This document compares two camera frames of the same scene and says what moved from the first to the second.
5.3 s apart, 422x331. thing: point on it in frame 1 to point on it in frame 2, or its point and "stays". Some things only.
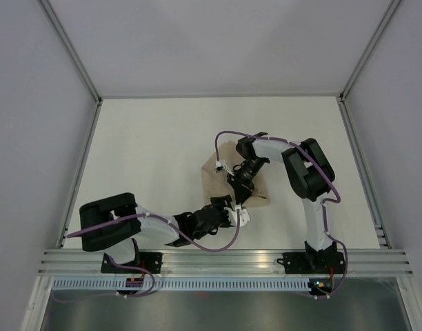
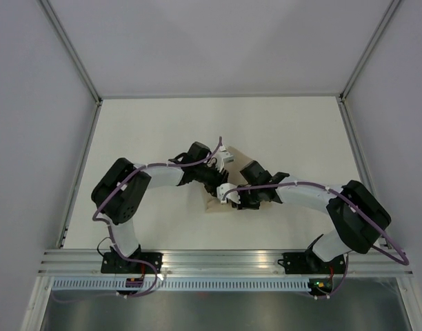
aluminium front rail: (227, 263) stays
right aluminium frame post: (378, 32) stays
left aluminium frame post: (72, 51) stays
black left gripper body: (220, 202) to (209, 177)
